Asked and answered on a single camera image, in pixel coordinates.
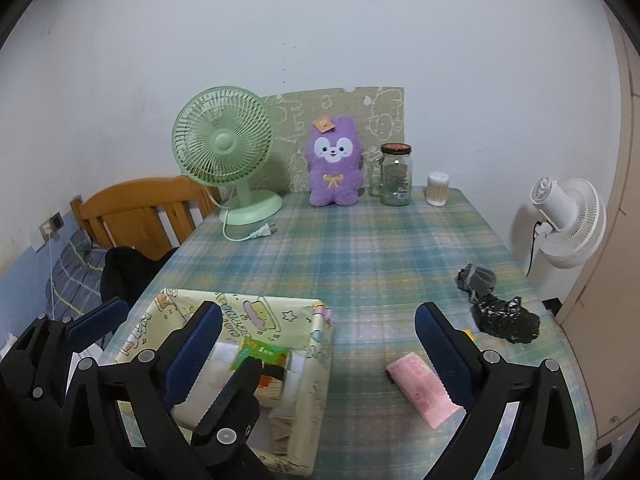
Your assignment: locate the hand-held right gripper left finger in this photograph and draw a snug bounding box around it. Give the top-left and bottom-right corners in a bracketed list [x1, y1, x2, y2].
[65, 301, 223, 480]

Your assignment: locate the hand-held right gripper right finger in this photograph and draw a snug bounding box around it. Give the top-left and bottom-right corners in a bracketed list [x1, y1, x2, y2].
[415, 301, 586, 480]

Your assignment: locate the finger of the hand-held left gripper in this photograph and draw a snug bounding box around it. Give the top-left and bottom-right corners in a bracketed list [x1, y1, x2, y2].
[15, 296, 130, 401]
[192, 358, 275, 480]

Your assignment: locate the white tissue pack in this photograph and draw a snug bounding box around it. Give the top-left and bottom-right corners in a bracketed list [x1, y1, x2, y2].
[172, 342, 241, 426]

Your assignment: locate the pink packet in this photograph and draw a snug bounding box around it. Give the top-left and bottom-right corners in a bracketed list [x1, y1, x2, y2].
[385, 352, 465, 430]

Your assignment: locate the green tissue pack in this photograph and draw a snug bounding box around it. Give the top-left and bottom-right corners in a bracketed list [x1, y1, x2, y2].
[229, 336, 292, 408]

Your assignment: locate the black plastic bag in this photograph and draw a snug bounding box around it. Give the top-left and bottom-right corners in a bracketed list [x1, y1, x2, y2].
[471, 296, 542, 345]

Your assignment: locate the grey cloth pouch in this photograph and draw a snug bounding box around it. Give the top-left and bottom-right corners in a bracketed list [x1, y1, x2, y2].
[454, 263, 497, 306]

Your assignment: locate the yellow printed storage box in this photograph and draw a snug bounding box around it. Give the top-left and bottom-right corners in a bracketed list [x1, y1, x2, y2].
[114, 287, 335, 478]

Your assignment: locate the plaid blanket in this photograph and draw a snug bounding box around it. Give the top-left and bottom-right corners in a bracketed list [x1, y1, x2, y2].
[45, 230, 108, 318]

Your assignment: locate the black clothing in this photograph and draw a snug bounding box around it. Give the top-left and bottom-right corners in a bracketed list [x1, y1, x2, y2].
[100, 246, 178, 311]

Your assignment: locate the cotton swab container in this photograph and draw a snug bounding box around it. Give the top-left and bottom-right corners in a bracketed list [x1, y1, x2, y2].
[426, 172, 451, 207]

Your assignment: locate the glass jar mug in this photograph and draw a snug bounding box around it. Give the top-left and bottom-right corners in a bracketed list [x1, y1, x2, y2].
[369, 143, 413, 207]

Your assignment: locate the white standing fan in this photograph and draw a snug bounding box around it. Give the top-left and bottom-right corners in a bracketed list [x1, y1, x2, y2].
[509, 176, 607, 270]

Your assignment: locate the beige door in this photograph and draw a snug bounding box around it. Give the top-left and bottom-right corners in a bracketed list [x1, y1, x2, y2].
[555, 0, 640, 441]

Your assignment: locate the purple plush toy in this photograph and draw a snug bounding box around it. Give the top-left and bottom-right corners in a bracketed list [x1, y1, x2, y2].
[305, 115, 365, 207]

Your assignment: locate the green desk fan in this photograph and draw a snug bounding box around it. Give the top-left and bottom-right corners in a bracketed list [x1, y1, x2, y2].
[171, 86, 284, 226]

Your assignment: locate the green printed cardboard panel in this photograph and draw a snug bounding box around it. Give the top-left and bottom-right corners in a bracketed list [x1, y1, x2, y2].
[260, 86, 406, 193]

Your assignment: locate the wall socket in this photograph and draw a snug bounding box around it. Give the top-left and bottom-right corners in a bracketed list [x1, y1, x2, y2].
[39, 212, 66, 241]

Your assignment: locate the green fan power cord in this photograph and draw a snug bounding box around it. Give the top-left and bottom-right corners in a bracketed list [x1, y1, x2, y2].
[221, 210, 277, 243]

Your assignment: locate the black fan cable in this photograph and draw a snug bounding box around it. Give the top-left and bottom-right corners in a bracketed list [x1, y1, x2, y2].
[525, 220, 543, 277]

